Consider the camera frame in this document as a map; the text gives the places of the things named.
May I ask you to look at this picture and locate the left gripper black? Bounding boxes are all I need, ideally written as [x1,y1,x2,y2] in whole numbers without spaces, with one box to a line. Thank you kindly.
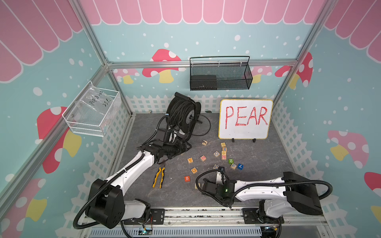
[163,139,192,159]

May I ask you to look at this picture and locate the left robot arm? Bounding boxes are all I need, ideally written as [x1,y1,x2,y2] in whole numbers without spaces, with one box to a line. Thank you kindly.
[73,130,191,230]

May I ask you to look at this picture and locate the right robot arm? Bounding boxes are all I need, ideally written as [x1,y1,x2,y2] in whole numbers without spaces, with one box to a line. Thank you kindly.
[196,167,333,223]

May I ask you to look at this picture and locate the whiteboard with red PEAR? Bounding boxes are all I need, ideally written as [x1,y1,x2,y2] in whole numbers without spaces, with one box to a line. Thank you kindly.
[218,99,273,140]

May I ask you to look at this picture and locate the yellow black pliers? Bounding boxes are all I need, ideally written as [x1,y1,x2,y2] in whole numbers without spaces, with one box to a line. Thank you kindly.
[152,161,166,188]

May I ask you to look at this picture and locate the wooden block beside blue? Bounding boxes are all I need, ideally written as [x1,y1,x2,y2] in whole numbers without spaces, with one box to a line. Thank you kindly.
[230,163,237,170]

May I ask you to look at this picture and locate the wooden N block stack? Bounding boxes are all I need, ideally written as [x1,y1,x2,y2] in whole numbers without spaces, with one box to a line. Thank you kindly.
[221,151,227,160]

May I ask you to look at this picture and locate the black box in basket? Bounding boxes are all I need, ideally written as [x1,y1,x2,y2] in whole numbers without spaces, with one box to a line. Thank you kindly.
[190,75,218,91]

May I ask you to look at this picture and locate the black cable reel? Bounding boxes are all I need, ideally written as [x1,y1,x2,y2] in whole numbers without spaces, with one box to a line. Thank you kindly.
[166,92,211,141]

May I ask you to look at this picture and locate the clear plastic wall bin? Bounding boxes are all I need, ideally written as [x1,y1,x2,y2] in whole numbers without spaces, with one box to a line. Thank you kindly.
[62,81,122,137]

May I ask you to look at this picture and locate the black wire mesh basket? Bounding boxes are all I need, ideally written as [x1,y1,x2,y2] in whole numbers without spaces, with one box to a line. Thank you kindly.
[189,56,253,90]

